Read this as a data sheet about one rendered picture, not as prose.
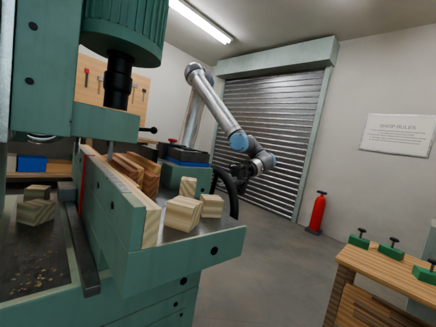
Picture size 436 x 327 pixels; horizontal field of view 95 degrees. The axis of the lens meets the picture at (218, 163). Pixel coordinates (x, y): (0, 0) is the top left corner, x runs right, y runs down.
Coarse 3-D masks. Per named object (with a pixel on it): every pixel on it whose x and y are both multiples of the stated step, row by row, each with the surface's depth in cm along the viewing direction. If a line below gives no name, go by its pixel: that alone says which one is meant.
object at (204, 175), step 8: (168, 168) 52; (176, 168) 51; (184, 168) 53; (192, 168) 54; (200, 168) 56; (208, 168) 58; (160, 176) 55; (168, 176) 52; (176, 176) 52; (192, 176) 55; (200, 176) 57; (208, 176) 58; (168, 184) 52; (176, 184) 52; (200, 184) 57; (208, 184) 59; (200, 192) 58; (208, 192) 60
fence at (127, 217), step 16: (80, 160) 53; (96, 176) 37; (96, 192) 37; (112, 192) 29; (112, 208) 28; (128, 208) 23; (144, 208) 23; (112, 224) 28; (128, 224) 23; (128, 240) 23
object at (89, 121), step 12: (84, 108) 41; (96, 108) 42; (108, 108) 44; (72, 120) 40; (84, 120) 41; (96, 120) 42; (108, 120) 44; (120, 120) 45; (132, 120) 47; (72, 132) 40; (84, 132) 41; (96, 132) 43; (108, 132) 44; (120, 132) 46; (132, 132) 47; (108, 144) 47
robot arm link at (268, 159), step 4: (260, 152) 106; (264, 152) 106; (268, 152) 110; (256, 156) 106; (260, 156) 105; (264, 156) 105; (268, 156) 105; (272, 156) 106; (260, 160) 101; (264, 160) 102; (268, 160) 104; (272, 160) 106; (264, 164) 101; (268, 164) 103; (272, 164) 106; (264, 168) 102; (268, 168) 104; (264, 172) 105
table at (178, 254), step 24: (72, 168) 66; (168, 192) 48; (96, 216) 35; (120, 240) 25; (168, 240) 27; (192, 240) 29; (216, 240) 32; (240, 240) 36; (120, 264) 24; (144, 264) 24; (168, 264) 27; (192, 264) 29; (216, 264) 33; (120, 288) 24; (144, 288) 25
